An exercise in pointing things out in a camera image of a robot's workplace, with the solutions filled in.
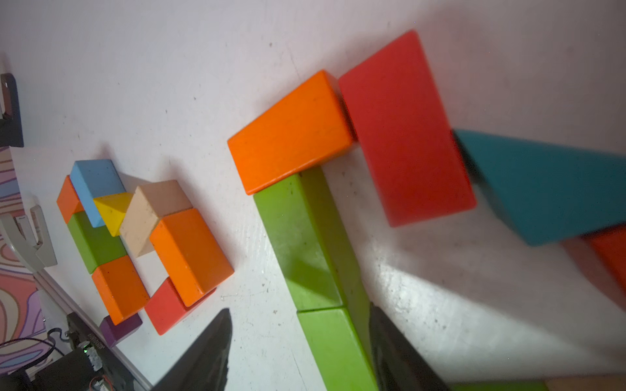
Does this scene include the orange block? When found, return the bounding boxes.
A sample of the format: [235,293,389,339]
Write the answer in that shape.
[150,209,234,307]
[91,256,150,325]
[228,70,356,195]
[56,175,84,223]

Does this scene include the light blue long block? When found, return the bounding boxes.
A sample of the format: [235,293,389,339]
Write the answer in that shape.
[70,159,126,228]

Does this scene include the teal triangle block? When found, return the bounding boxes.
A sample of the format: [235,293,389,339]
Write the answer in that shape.
[454,130,625,246]

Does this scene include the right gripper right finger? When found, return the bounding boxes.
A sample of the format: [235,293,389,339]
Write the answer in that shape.
[368,302,450,391]

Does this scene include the green block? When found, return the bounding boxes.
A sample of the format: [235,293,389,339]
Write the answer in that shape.
[297,307,378,390]
[67,212,127,275]
[450,381,549,391]
[253,167,372,358]

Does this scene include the natural wood block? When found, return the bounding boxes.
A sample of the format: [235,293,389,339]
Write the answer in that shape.
[120,179,192,257]
[545,375,626,391]

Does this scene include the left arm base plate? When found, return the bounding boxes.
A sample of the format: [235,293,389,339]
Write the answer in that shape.
[34,312,143,390]

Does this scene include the black stapler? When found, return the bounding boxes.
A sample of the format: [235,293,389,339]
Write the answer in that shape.
[1,73,24,148]

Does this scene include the red block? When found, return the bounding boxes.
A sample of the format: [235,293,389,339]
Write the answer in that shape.
[339,30,477,227]
[583,224,625,292]
[144,277,215,336]

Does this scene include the purple cube block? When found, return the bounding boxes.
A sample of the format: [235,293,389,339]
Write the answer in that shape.
[99,314,143,348]

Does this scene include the green block bottom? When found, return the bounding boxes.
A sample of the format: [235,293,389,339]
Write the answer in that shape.
[67,212,127,275]

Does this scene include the yellow triangle block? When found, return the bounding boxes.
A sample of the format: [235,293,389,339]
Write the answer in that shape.
[94,192,133,237]

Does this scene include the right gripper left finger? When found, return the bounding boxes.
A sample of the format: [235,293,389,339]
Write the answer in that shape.
[153,308,232,391]

